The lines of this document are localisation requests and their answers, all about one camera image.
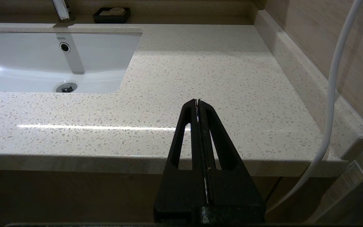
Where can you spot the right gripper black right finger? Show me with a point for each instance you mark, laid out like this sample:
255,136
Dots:
232,192

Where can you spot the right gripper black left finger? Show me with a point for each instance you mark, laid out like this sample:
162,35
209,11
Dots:
181,189

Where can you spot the brown vanity cabinet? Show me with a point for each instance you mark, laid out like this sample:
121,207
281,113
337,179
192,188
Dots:
74,195

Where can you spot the chrome sink drain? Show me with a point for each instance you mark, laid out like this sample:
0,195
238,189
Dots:
66,87

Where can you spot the black soap dish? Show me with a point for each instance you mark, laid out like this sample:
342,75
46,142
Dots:
106,20

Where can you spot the beige soap bar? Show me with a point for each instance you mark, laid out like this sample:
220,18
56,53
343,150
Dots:
117,11

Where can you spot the white sink basin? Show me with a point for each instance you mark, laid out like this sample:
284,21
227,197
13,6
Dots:
27,60

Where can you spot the chrome faucet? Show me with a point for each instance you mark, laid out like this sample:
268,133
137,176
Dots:
61,9

